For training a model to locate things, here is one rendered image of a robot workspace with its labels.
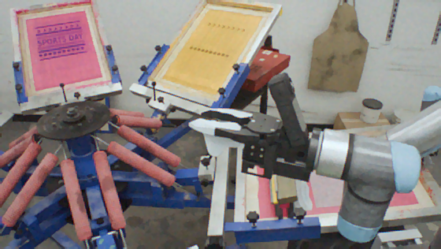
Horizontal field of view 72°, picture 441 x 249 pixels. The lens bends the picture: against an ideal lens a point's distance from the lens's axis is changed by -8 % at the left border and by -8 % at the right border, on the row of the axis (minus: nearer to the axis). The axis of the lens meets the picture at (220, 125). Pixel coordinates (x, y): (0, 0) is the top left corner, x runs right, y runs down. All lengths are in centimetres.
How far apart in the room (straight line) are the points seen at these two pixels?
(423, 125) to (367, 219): 19
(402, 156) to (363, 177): 6
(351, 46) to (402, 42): 53
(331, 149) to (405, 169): 11
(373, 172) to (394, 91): 325
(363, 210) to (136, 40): 303
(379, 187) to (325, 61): 281
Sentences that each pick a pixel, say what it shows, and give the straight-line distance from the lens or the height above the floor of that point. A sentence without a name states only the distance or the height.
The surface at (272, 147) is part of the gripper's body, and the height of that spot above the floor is 167.
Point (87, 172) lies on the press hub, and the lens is 147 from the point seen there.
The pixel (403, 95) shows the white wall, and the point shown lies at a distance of 381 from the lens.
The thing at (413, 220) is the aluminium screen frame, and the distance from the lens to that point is 130.
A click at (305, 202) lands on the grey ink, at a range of 133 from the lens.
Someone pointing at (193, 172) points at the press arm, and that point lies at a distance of 141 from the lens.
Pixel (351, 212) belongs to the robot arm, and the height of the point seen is 157.
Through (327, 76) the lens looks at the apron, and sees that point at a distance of 337.
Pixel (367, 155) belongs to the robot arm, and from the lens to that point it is 51.
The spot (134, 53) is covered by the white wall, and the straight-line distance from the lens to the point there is 343.
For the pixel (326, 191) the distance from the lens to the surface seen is 138.
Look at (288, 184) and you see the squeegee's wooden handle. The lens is 126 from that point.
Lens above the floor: 196
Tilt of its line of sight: 32 degrees down
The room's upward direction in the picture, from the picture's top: straight up
